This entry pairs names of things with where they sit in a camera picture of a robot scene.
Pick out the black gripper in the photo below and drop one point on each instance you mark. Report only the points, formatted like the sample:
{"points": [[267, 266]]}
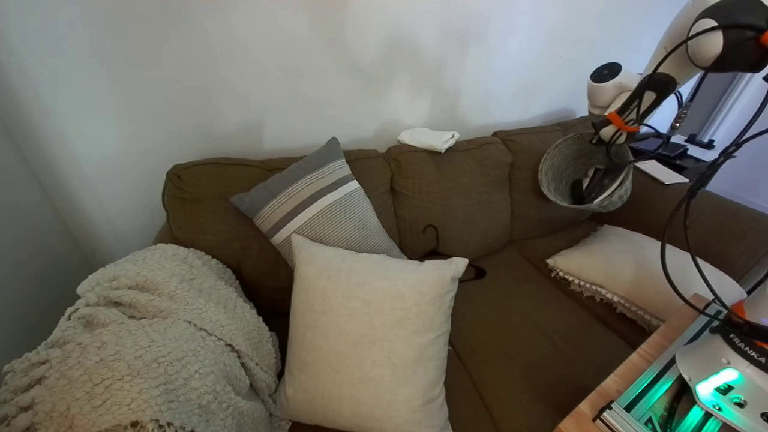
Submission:
{"points": [[601, 181]]}

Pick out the grey woven basket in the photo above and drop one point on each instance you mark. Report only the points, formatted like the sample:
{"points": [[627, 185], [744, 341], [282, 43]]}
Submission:
{"points": [[557, 171]]}

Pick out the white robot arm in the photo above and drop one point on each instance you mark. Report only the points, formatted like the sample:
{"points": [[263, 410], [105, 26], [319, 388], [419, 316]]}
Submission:
{"points": [[688, 40]]}

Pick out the white sheet of paper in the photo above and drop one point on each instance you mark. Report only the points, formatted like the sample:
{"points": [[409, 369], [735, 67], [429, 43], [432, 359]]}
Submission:
{"points": [[663, 171]]}

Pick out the black device on side table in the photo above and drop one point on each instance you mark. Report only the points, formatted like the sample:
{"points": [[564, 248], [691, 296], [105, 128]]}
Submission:
{"points": [[688, 157]]}

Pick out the white fringed pillow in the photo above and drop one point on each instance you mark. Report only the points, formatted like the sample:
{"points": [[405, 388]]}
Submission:
{"points": [[640, 267]]}

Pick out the white folded cloth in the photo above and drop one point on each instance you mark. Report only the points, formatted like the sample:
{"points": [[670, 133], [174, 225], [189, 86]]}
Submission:
{"points": [[429, 139]]}

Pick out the brown fabric sofa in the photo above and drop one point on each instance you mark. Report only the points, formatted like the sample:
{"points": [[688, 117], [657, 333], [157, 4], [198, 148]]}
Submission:
{"points": [[520, 345]]}

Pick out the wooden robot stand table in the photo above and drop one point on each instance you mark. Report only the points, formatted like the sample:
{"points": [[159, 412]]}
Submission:
{"points": [[640, 369]]}

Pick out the cream square pillow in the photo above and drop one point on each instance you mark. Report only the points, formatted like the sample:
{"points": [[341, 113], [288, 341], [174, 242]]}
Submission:
{"points": [[369, 337]]}

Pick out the grey striped pillow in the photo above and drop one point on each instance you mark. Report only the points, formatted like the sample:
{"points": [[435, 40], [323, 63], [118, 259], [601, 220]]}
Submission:
{"points": [[313, 200]]}

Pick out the cream knit throw blanket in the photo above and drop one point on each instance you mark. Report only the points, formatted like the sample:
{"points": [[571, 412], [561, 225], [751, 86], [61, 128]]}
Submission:
{"points": [[151, 345]]}

